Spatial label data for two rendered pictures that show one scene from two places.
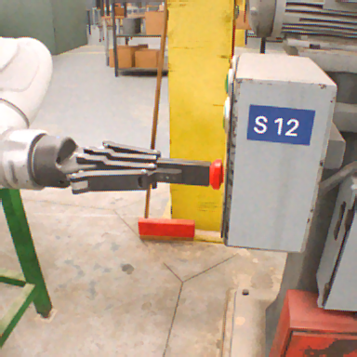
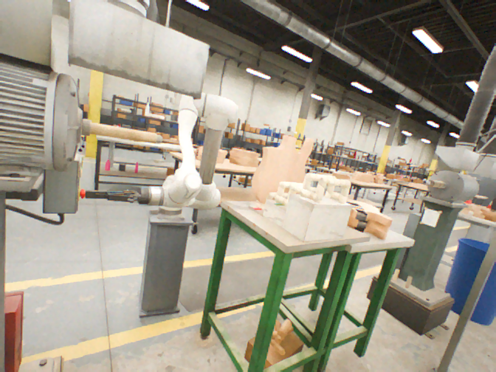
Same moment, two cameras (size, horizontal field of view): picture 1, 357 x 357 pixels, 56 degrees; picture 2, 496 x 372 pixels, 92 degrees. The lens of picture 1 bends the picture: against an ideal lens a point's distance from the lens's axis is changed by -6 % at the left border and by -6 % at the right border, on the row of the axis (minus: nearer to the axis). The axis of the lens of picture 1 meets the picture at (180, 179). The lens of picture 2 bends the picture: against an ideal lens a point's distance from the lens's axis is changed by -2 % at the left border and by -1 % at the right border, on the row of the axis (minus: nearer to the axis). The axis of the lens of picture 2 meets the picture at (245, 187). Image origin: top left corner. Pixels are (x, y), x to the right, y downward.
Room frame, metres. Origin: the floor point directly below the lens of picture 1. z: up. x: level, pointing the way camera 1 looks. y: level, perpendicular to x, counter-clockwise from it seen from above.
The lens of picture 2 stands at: (1.48, -0.25, 1.30)
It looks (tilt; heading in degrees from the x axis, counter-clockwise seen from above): 11 degrees down; 135
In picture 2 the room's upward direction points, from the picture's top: 11 degrees clockwise
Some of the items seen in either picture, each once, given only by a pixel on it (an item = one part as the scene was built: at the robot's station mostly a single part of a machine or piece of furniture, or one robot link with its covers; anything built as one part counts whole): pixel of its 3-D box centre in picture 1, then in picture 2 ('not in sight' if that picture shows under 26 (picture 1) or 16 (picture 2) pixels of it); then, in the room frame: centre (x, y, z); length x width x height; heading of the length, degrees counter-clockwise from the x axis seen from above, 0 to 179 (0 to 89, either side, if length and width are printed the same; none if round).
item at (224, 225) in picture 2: not in sight; (215, 277); (0.47, 0.66, 0.45); 0.05 x 0.05 x 0.90; 80
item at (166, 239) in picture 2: not in sight; (163, 260); (0.02, 0.55, 0.35); 0.28 x 0.28 x 0.70; 72
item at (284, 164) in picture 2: not in sight; (282, 171); (0.65, 0.86, 1.17); 0.35 x 0.04 x 0.40; 78
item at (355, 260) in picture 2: not in sight; (337, 309); (1.06, 1.11, 0.45); 0.05 x 0.05 x 0.90; 80
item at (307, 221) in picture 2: not in sight; (317, 216); (0.96, 0.79, 1.02); 0.27 x 0.15 x 0.17; 79
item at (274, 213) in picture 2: not in sight; (293, 213); (0.81, 0.82, 0.98); 0.27 x 0.16 x 0.09; 79
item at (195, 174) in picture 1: (183, 173); not in sight; (0.41, 0.00, 0.97); 0.07 x 0.01 x 0.03; 80
